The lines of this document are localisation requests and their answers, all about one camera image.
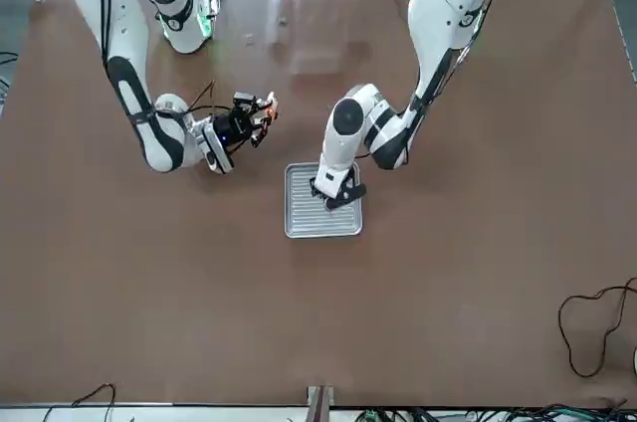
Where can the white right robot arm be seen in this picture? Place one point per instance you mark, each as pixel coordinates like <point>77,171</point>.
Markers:
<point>124,19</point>

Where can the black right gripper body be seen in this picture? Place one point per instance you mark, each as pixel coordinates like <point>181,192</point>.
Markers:
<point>233,129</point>

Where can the small oil bottle red label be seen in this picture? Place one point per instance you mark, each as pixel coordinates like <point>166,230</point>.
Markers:
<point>271,108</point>

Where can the silver ridged metal tray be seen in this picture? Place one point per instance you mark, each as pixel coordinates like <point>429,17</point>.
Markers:
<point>318,223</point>

